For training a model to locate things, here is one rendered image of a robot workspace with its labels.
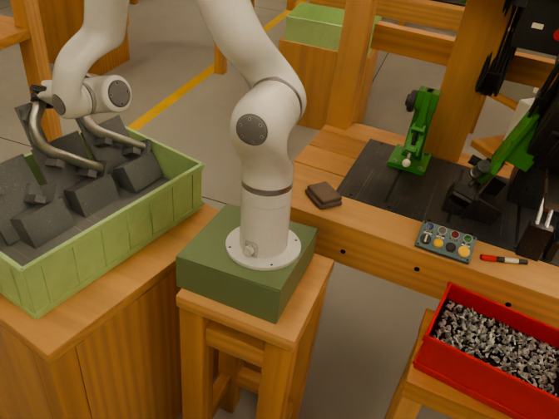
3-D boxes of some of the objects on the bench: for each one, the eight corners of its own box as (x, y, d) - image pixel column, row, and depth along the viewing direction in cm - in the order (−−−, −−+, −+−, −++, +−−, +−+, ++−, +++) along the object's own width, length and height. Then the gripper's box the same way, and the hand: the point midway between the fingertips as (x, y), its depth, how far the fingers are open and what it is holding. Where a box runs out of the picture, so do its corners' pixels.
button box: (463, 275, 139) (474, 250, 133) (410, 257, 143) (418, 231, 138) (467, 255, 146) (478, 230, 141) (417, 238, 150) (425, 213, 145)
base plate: (731, 329, 130) (737, 324, 129) (333, 197, 160) (333, 192, 159) (696, 239, 162) (700, 234, 161) (368, 142, 192) (370, 138, 191)
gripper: (45, 94, 117) (4, 98, 127) (101, 125, 130) (61, 125, 140) (55, 65, 118) (15, 71, 129) (111, 98, 131) (70, 101, 142)
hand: (43, 99), depth 133 cm, fingers closed on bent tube, 3 cm apart
